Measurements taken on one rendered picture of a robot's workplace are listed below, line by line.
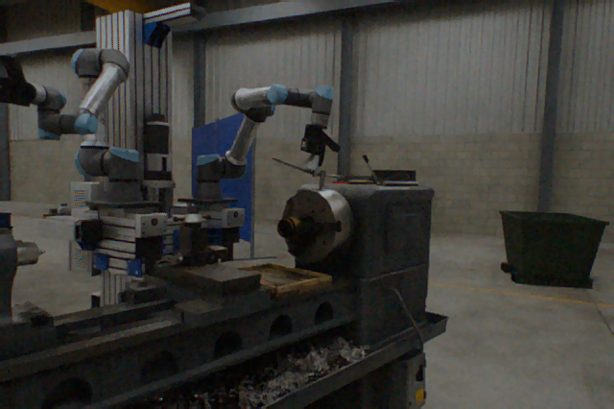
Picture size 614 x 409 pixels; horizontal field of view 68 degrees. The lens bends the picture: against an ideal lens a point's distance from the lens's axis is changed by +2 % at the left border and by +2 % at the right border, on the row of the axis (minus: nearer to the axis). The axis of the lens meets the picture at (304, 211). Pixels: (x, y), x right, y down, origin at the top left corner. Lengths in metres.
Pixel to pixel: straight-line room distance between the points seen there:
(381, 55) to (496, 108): 3.23
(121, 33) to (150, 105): 0.34
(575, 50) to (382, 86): 4.31
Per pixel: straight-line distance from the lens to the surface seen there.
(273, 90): 1.84
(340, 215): 1.84
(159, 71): 2.46
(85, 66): 2.19
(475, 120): 11.91
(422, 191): 2.27
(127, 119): 2.32
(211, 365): 1.50
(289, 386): 1.65
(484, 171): 11.77
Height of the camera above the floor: 1.29
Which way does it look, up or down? 4 degrees down
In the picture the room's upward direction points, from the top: 1 degrees clockwise
